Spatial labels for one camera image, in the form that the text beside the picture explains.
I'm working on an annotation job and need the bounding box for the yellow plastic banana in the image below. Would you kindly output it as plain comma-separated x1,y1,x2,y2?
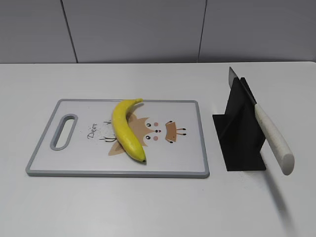
112,98,146,163

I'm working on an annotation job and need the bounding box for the white handled kitchen knife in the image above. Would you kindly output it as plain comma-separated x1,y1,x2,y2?
229,67,295,175

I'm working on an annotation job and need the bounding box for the grey rimmed deer cutting board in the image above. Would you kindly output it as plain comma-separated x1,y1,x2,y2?
25,99,209,178

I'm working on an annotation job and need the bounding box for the black knife stand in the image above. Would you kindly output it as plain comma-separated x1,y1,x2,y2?
212,78,266,171

